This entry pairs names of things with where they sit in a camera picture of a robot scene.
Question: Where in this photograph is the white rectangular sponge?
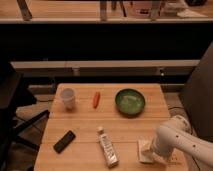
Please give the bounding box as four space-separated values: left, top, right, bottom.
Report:
138 140 154 164

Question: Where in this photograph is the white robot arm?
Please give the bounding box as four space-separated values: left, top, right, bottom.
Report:
138 115 213 167

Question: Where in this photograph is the white tube bottle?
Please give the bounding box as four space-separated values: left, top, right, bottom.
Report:
97 127 119 168

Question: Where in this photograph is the green bowl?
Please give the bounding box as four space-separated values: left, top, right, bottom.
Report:
115 88 146 116

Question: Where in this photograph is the dark grey panel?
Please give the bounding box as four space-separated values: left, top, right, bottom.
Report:
179 42 213 143

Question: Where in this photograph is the orange carrot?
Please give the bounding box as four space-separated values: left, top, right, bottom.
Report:
93 92 100 109

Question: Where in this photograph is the black remote control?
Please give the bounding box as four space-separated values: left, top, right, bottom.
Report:
53 130 76 153

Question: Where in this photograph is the white paper cup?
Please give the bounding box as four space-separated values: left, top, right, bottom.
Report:
60 88 75 110

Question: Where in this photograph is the black office chair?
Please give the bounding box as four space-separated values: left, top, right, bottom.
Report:
0 61 50 171

